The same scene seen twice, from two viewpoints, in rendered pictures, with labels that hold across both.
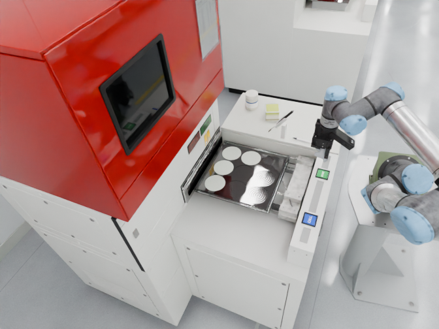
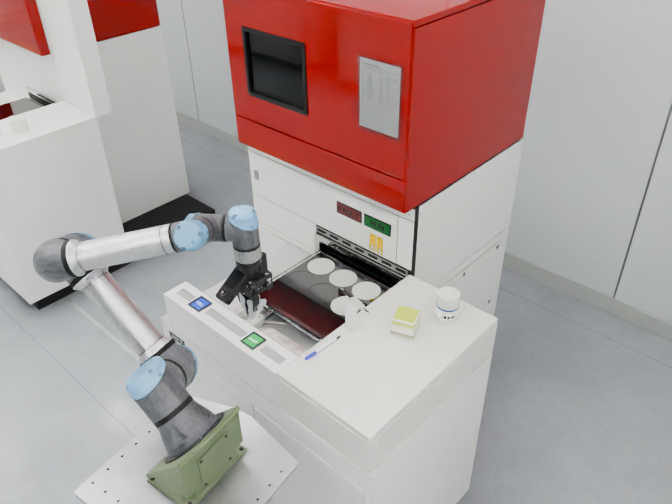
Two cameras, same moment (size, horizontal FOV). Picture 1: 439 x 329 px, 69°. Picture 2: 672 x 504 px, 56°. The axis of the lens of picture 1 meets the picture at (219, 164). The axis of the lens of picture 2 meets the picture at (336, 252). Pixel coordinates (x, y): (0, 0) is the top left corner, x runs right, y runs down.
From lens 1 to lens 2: 235 cm
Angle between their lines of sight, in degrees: 74
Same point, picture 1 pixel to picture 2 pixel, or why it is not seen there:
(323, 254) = not seen: outside the picture
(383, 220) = not seen: hidden behind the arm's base
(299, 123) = (371, 357)
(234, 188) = (300, 278)
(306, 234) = (187, 296)
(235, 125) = (407, 288)
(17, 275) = not seen: hidden behind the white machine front
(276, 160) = (324, 328)
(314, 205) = (215, 317)
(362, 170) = (262, 447)
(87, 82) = (236, 16)
